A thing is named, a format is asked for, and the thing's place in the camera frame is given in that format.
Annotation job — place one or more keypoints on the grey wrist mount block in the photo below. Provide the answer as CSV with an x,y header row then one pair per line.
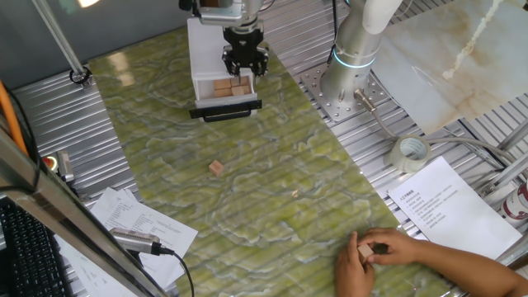
x,y
218,16

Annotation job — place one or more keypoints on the person's left hand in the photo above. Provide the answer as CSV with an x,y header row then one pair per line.
x,y
352,276

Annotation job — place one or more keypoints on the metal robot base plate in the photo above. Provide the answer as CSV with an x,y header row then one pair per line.
x,y
317,95

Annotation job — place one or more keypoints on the printed paper sheet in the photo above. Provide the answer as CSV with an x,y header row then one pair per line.
x,y
156,231
86,272

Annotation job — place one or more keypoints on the silver finned camera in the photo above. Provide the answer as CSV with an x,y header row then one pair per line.
x,y
132,240

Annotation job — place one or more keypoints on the clear tape roll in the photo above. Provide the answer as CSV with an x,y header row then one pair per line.
x,y
398,158

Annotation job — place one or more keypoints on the aluminium frame bar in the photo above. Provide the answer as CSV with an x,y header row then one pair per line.
x,y
507,173
62,206
513,136
513,255

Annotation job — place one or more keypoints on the white instruction sheet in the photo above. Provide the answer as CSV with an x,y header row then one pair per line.
x,y
453,214

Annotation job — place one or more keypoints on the red and white can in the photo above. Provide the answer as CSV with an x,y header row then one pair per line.
x,y
517,204

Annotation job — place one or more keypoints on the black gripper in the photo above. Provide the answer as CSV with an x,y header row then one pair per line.
x,y
243,43

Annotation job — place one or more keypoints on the white drawer cabinet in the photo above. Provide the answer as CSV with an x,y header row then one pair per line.
x,y
206,49

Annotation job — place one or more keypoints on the emergency stop button box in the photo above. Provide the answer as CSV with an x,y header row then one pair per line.
x,y
64,165

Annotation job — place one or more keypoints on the person's right forearm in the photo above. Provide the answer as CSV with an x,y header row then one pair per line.
x,y
466,272

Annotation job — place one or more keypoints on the aluminium pole with base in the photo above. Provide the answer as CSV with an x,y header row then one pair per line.
x,y
62,39

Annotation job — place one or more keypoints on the person's right hand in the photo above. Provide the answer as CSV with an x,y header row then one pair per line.
x,y
396,247

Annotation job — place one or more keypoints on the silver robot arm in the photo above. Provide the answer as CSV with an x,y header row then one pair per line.
x,y
354,62

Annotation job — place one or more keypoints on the black keyboard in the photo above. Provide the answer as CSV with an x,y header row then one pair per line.
x,y
29,255

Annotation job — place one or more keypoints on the beige marble board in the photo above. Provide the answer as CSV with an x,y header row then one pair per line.
x,y
453,62

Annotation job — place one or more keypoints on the green marble pattern mat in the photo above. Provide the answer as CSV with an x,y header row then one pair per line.
x,y
268,185

